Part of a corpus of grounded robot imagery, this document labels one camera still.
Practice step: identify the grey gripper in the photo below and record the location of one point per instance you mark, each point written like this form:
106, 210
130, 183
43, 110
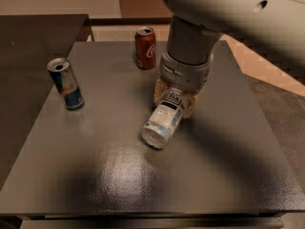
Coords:
183, 74

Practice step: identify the blue label plastic bottle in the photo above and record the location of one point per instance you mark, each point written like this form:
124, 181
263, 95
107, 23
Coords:
161, 126

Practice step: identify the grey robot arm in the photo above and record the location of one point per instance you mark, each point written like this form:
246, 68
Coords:
274, 29

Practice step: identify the red cola can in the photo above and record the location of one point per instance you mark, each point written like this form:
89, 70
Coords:
145, 48

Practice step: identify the silver blue energy drink can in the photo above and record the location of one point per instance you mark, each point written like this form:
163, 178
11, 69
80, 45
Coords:
63, 77

